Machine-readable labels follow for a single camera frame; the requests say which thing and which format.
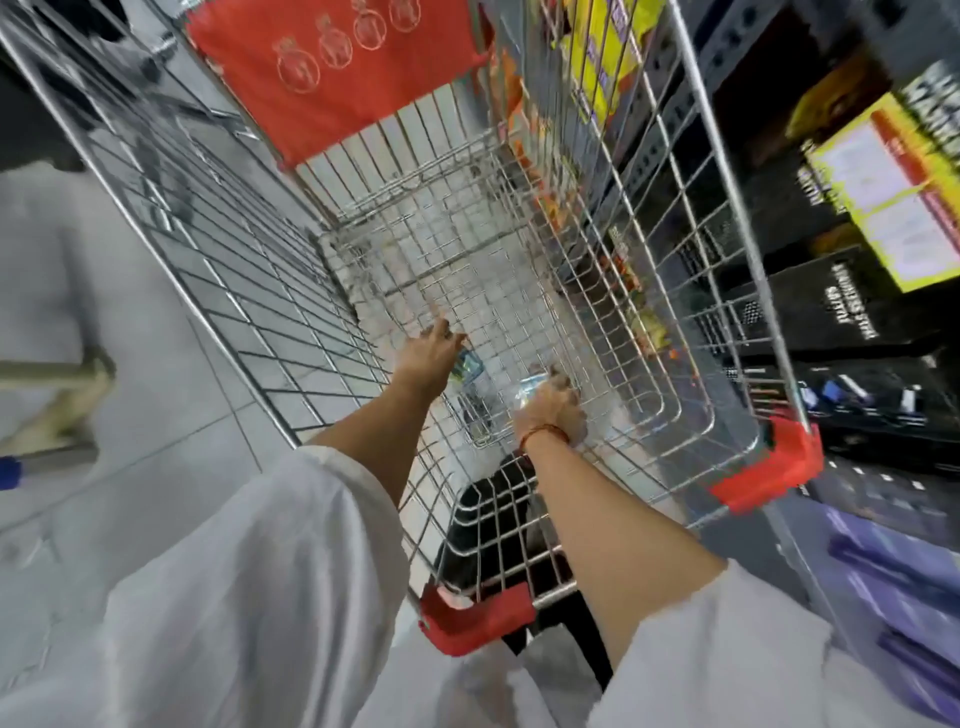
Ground person's right hand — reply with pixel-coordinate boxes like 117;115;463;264
513;366;589;449

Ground person's left hand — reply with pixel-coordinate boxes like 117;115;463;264
393;318;468;397

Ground clear blue snack packet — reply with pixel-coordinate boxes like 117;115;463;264
510;375;553;411

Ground person's left forearm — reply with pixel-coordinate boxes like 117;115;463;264
307;371;444;507

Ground person's right forearm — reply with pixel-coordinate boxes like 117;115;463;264
521;431;729;669

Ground black trousers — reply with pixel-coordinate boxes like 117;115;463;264
435;453;615;693

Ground row of orange snack packets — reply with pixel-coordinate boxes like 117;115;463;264
486;45;582;234

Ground red cart corner bumper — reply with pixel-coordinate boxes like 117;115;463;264
708;414;826;517
417;581;539;659

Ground red cart panel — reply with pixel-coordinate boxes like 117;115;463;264
185;0;492;170

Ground black box with white print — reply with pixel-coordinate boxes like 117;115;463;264
720;246;905;355

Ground stack of glossy black boxes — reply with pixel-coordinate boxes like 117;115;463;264
793;358;960;470

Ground yellow purple product pack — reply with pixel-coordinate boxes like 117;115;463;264
558;0;669;127

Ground white long-sleeved garment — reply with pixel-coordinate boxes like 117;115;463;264
0;446;950;728

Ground yellow box with white labels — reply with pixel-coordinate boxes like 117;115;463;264
808;92;960;295

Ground stack of purple boxes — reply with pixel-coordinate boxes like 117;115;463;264
806;491;960;725

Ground black bulky object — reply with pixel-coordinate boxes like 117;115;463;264
0;0;130;175

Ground orange thread bracelet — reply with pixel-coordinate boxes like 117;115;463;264
518;423;573;456

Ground silver wire shopping cart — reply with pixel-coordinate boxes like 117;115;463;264
0;0;826;657

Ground beige wooden frame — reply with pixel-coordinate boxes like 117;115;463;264
0;348;119;479

